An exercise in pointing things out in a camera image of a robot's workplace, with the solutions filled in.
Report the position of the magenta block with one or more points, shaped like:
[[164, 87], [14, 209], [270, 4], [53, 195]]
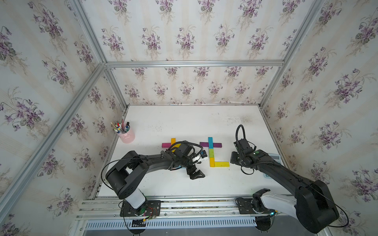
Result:
[[165, 145]]

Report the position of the light blue calculator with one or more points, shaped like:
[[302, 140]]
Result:
[[275, 157]]

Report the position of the purple block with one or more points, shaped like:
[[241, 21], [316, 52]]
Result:
[[204, 144], [217, 145]]

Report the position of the yellow-orange block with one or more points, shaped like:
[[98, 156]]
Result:
[[212, 162]]

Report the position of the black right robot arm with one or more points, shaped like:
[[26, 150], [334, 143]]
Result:
[[310, 202]]

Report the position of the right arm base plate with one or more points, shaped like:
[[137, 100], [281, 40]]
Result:
[[252, 206]]

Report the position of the aluminium front rail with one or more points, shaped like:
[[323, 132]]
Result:
[[109, 207]]

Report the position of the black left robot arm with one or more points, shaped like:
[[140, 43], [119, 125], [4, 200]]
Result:
[[128, 172]]

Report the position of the pink pen cup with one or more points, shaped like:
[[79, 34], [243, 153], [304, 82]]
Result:
[[127, 137]]

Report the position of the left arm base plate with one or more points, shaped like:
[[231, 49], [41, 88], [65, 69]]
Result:
[[148, 209]]

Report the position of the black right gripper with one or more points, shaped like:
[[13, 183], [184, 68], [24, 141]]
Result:
[[233, 158]]

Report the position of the yellow long block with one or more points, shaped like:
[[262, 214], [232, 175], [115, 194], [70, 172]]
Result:
[[222, 164]]

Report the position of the teal long block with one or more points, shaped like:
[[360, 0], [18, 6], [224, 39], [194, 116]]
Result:
[[210, 143]]

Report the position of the pens in cup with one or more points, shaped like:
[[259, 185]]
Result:
[[121, 127]]

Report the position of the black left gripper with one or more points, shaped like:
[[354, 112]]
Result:
[[195, 175]]

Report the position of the lime green block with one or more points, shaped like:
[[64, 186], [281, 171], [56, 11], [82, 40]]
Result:
[[211, 153]]

